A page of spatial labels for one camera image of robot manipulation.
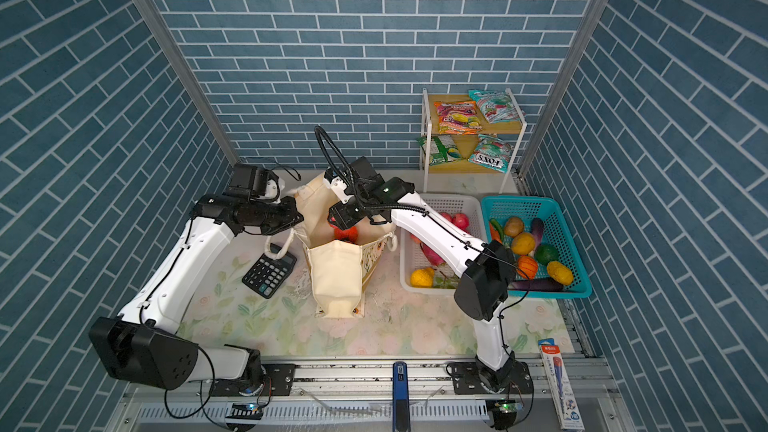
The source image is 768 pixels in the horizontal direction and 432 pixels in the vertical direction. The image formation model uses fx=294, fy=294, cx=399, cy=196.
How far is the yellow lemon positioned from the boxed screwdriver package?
0.34 m

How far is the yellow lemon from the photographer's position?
86 cm

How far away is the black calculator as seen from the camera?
90 centimetres
